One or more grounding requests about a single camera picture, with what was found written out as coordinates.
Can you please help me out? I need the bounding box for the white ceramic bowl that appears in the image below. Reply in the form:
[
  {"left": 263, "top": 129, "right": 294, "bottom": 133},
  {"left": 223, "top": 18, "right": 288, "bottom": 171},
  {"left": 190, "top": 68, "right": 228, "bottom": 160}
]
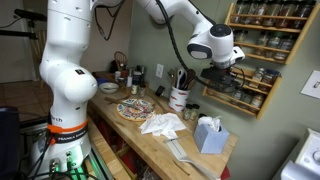
[{"left": 98, "top": 82, "right": 120, "bottom": 94}]

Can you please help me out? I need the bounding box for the green herb spice jar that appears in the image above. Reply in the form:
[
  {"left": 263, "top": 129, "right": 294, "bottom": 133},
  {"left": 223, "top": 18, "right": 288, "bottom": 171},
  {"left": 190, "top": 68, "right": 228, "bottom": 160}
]
[{"left": 190, "top": 103, "right": 201, "bottom": 121}]

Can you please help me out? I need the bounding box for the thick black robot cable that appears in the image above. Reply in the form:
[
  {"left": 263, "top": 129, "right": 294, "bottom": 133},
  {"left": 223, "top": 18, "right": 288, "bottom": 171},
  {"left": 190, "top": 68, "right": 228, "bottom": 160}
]
[{"left": 153, "top": 0, "right": 247, "bottom": 94}]

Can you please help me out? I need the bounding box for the colourful floral patterned plate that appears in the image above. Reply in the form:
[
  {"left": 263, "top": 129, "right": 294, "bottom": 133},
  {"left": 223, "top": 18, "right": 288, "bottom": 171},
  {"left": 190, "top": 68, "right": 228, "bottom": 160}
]
[{"left": 116, "top": 98, "right": 156, "bottom": 122}]

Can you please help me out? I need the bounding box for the white kitchen utensil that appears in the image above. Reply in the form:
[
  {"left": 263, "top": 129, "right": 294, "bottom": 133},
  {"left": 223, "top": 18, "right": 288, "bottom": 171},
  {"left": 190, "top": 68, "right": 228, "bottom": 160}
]
[{"left": 175, "top": 68, "right": 186, "bottom": 90}]

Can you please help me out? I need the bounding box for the metal kitchen utensil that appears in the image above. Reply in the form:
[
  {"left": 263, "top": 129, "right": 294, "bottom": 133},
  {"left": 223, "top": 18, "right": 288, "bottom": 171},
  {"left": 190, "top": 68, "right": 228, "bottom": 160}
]
[{"left": 167, "top": 69, "right": 178, "bottom": 88}]

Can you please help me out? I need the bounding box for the white stove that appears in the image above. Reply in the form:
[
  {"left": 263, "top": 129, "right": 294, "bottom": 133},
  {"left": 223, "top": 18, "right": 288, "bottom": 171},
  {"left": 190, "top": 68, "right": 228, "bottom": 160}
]
[{"left": 273, "top": 128, "right": 320, "bottom": 180}]

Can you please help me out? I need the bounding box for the large wooden wall spice rack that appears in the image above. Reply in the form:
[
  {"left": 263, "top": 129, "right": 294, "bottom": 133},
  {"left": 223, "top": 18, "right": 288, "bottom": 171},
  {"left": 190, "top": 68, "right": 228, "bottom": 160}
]
[{"left": 223, "top": 2, "right": 320, "bottom": 65}]

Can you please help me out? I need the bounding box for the round-backed wooden chair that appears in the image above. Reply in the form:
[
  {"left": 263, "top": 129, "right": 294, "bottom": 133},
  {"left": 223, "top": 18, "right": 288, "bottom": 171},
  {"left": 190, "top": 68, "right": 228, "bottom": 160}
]
[{"left": 113, "top": 50, "right": 129, "bottom": 68}]

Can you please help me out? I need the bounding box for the tall silver shaker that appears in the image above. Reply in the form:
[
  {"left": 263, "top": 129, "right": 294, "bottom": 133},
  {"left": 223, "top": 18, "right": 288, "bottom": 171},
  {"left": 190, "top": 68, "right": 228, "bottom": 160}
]
[{"left": 126, "top": 68, "right": 134, "bottom": 88}]

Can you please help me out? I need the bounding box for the small black timer device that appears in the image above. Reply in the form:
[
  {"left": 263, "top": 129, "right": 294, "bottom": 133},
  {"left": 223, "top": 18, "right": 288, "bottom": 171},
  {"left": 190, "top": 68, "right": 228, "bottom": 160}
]
[{"left": 154, "top": 85, "right": 166, "bottom": 98}]

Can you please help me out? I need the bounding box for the white wall outlet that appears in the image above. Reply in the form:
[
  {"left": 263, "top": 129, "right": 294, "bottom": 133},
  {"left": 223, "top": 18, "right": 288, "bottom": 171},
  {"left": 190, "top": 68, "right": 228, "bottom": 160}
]
[{"left": 155, "top": 63, "right": 165, "bottom": 79}]

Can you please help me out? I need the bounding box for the white red utensil crock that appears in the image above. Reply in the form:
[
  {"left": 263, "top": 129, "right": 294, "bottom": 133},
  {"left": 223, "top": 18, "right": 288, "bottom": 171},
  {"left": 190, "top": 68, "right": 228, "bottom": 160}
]
[{"left": 168, "top": 85, "right": 191, "bottom": 113}]

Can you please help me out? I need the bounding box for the dark pepper bottle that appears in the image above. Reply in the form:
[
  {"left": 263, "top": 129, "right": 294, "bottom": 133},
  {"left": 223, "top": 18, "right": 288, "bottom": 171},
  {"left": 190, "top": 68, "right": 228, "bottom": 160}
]
[{"left": 138, "top": 83, "right": 147, "bottom": 98}]

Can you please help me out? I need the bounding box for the large black box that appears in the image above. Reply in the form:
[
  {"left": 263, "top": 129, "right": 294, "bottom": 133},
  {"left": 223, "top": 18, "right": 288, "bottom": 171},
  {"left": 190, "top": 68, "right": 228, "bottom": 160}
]
[{"left": 0, "top": 106, "right": 21, "bottom": 179}]

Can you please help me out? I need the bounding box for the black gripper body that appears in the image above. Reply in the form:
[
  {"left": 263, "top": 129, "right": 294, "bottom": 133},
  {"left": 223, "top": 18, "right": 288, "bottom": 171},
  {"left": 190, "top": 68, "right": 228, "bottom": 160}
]
[{"left": 199, "top": 67, "right": 239, "bottom": 87}]

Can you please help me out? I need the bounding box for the black horizontal bar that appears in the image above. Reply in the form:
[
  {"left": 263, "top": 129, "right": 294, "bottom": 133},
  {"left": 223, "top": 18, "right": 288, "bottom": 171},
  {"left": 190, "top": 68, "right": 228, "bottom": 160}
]
[{"left": 0, "top": 29, "right": 38, "bottom": 40}]

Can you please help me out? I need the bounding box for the small glass spice jar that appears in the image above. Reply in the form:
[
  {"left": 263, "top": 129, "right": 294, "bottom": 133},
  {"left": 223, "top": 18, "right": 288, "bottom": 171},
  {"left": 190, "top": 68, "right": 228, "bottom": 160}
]
[{"left": 183, "top": 103, "right": 193, "bottom": 121}]

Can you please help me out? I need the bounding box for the dark wooden spoon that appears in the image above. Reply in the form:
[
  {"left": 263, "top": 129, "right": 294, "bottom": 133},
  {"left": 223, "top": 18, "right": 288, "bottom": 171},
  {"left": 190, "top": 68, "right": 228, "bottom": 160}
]
[{"left": 184, "top": 68, "right": 199, "bottom": 90}]

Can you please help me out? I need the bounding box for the black camera on stand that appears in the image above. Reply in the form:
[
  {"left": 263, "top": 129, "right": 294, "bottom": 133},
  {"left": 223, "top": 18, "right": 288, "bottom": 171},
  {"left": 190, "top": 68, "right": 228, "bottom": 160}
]
[{"left": 13, "top": 8, "right": 48, "bottom": 23}]

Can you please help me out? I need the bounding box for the white tissue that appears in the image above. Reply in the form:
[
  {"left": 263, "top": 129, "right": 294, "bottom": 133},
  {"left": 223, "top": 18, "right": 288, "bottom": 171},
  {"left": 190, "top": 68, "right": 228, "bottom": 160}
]
[{"left": 197, "top": 115, "right": 223, "bottom": 132}]

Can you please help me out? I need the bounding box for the metal ladle wooden handle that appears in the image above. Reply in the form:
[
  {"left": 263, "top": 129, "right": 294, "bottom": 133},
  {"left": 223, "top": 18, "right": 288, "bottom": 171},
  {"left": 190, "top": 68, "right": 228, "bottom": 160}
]
[{"left": 104, "top": 96, "right": 148, "bottom": 113}]

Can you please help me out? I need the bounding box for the small wooden wall spice rack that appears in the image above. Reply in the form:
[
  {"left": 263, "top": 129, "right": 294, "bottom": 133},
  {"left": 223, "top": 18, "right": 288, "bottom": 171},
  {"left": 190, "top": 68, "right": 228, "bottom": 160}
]
[{"left": 202, "top": 66, "right": 283, "bottom": 121}]

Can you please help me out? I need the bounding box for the thin black cable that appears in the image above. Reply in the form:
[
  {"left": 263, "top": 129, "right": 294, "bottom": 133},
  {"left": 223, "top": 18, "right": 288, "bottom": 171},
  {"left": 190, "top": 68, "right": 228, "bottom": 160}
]
[{"left": 93, "top": 0, "right": 127, "bottom": 42}]

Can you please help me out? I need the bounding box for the blue plastic bowl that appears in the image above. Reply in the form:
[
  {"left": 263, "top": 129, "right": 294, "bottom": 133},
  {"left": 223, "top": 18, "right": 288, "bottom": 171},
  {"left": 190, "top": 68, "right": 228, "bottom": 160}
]
[{"left": 95, "top": 77, "right": 110, "bottom": 86}]

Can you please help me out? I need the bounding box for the crumpled white paper towel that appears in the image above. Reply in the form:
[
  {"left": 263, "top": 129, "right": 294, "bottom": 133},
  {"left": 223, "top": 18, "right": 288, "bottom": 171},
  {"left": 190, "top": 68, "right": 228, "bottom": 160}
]
[{"left": 139, "top": 112, "right": 187, "bottom": 140}]

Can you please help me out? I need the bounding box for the grey-blue tissue box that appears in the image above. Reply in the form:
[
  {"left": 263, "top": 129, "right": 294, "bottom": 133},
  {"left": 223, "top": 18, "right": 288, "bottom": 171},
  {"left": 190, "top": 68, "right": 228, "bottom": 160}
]
[{"left": 193, "top": 123, "right": 231, "bottom": 155}]

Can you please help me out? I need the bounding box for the wooden robot platform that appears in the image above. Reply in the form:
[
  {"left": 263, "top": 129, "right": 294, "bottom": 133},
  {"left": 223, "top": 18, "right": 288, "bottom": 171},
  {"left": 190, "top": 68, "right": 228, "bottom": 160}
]
[{"left": 86, "top": 116, "right": 132, "bottom": 180}]

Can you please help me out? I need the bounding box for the white light switch plate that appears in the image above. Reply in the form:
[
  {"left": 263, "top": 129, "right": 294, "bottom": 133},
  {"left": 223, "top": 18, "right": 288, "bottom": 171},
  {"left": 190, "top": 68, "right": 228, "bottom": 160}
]
[{"left": 300, "top": 69, "right": 320, "bottom": 100}]

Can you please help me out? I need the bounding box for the aluminium base frame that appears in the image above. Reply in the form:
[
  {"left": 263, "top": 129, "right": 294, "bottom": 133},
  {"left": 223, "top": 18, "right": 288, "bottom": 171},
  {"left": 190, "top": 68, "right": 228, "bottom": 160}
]
[{"left": 89, "top": 146, "right": 115, "bottom": 180}]

